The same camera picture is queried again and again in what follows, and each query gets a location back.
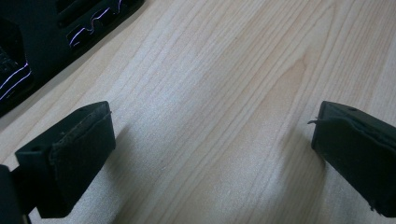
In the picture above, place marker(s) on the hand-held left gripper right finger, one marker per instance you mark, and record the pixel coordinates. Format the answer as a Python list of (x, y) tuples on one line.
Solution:
[(358, 146)]

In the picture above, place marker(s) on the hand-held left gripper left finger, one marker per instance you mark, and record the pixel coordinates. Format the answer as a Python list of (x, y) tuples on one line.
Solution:
[(74, 155)]

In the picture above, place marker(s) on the black glove with white print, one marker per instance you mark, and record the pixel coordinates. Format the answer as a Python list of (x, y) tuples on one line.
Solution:
[(37, 43)]

